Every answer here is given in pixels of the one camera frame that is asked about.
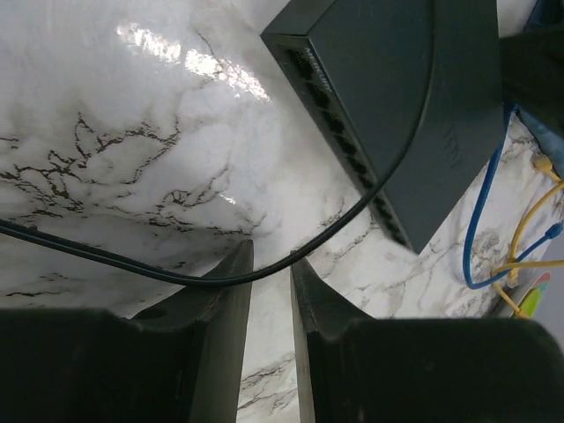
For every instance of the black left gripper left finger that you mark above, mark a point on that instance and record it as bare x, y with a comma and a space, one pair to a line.
179, 360

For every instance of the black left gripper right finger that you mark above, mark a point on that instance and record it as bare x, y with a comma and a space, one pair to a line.
352, 367

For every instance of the black network switch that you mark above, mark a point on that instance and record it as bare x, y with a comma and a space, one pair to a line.
407, 94

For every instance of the lime green plate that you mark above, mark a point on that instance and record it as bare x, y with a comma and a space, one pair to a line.
531, 301

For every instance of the red rimmed plate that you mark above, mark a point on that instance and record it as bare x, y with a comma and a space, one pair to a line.
546, 276

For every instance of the blue cloth placemat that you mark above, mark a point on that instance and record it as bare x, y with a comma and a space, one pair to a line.
545, 13

